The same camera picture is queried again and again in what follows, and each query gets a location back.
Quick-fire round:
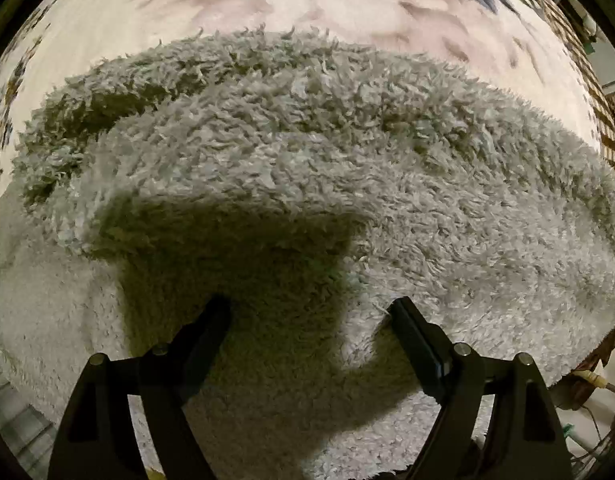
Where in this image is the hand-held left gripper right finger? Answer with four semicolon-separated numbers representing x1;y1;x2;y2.
388;296;574;480

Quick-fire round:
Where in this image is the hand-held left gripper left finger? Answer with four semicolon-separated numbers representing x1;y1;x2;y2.
48;295;233;480

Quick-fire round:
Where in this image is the grey fluffy towel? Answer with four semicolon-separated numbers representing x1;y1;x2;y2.
0;27;615;480

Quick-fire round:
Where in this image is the floral printed blanket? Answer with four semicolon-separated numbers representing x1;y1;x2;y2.
0;0;605;211

